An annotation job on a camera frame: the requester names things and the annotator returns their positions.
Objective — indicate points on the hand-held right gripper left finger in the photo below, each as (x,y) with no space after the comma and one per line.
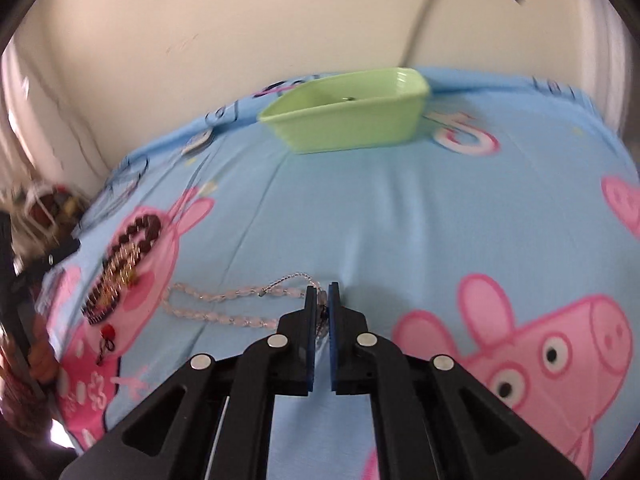
(311,345)

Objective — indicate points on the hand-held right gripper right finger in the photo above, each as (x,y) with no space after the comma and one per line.
(334,350)

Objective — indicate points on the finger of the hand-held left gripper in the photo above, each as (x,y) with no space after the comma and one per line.
(50,258)

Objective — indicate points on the green rectangular dish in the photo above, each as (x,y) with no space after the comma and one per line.
(345,125)

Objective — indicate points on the person's left hand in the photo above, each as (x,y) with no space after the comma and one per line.
(42,357)

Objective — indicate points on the blurred brown white object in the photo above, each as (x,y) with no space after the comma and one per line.
(47,205)

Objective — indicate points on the red earring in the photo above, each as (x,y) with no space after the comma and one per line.
(107,332)

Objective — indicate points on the blue cartoon printed blanket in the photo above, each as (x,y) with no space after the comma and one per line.
(350,210)

